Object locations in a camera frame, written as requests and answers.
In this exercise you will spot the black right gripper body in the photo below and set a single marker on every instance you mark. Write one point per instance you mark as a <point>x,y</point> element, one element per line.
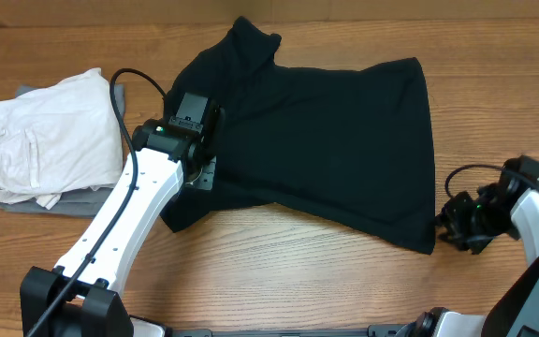
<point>473,226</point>

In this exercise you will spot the black t-shirt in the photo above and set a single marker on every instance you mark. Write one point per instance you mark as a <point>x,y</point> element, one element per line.
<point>354,147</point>

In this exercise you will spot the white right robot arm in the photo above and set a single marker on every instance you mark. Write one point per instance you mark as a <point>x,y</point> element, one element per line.
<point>508,207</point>

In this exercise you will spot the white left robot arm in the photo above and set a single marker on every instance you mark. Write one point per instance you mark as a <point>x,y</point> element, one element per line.
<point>83,294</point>

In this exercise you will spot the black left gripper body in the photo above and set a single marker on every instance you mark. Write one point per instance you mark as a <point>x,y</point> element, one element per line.
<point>204,180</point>

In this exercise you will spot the white folded garment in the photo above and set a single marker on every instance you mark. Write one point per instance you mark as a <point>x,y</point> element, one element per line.
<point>45,140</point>

